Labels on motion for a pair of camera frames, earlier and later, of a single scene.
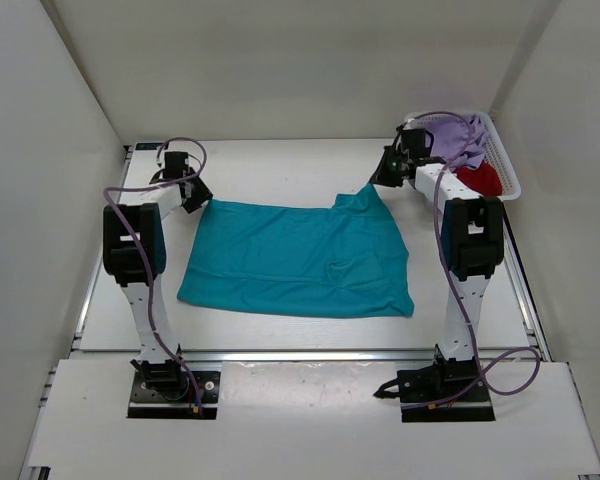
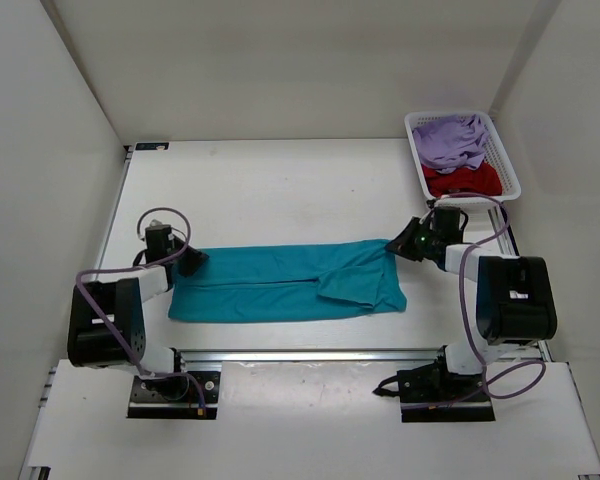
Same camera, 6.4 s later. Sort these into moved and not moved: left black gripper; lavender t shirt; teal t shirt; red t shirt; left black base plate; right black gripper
Moved: teal t shirt; right black gripper; left black gripper
Not moved: left black base plate; lavender t shirt; red t shirt
